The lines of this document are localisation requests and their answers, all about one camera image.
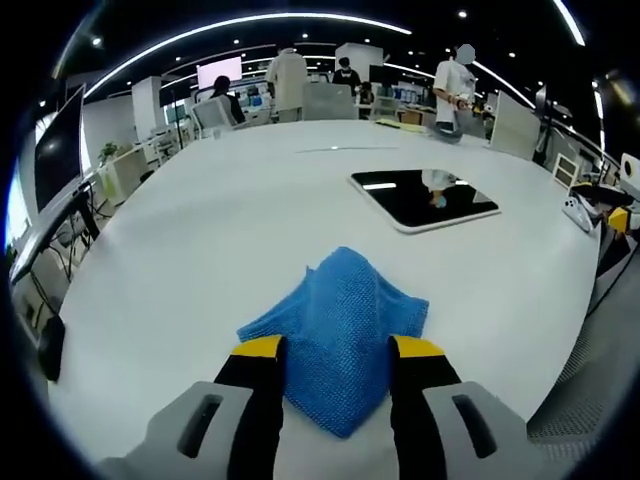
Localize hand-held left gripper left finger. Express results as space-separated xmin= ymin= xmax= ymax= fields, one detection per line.
xmin=102 ymin=335 xmax=288 ymax=480

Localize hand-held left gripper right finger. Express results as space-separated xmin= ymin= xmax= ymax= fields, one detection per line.
xmin=388 ymin=335 xmax=556 ymax=480

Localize blue cleaning cloth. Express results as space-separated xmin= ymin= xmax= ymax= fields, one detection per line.
xmin=235 ymin=245 xmax=431 ymax=441

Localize white handheld device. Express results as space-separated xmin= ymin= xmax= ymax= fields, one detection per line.
xmin=561 ymin=196 xmax=600 ymax=233

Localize white framed cabinet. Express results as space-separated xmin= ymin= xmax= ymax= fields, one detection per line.
xmin=551 ymin=152 xmax=582 ymax=190

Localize black tripod stand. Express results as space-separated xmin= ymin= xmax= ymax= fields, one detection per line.
xmin=533 ymin=83 xmax=557 ymax=167

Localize white desk divider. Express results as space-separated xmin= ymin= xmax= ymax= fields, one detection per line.
xmin=489 ymin=91 xmax=542 ymax=162

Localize long curved ceiling light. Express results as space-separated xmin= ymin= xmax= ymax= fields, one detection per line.
xmin=551 ymin=0 xmax=587 ymax=48
xmin=52 ymin=12 xmax=414 ymax=81

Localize grey curved band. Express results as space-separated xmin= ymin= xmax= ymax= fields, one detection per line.
xmin=430 ymin=122 xmax=465 ymax=145

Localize black bag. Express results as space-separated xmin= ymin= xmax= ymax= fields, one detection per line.
xmin=37 ymin=313 xmax=67 ymax=382

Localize yellow paper sheets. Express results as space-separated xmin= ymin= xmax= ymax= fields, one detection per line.
xmin=374 ymin=117 xmax=429 ymax=134

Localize white mesh office chair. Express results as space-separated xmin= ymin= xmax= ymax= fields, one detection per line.
xmin=373 ymin=93 xmax=402 ymax=120

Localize table socket strip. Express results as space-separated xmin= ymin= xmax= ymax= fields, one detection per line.
xmin=293 ymin=144 xmax=401 ymax=154

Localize black light stand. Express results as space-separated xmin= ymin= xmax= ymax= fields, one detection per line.
xmin=168 ymin=88 xmax=187 ymax=151

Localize grey desk divider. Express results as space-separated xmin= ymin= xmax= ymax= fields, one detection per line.
xmin=301 ymin=82 xmax=354 ymax=121

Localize large black monitor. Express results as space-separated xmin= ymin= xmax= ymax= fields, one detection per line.
xmin=32 ymin=83 xmax=87 ymax=212

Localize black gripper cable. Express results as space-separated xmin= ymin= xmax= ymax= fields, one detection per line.
xmin=583 ymin=233 xmax=632 ymax=317

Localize black desk frame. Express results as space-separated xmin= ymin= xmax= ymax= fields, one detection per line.
xmin=8 ymin=182 xmax=104 ymax=321

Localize pink wall screen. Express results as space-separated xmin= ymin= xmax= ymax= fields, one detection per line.
xmin=195 ymin=56 xmax=243 ymax=89

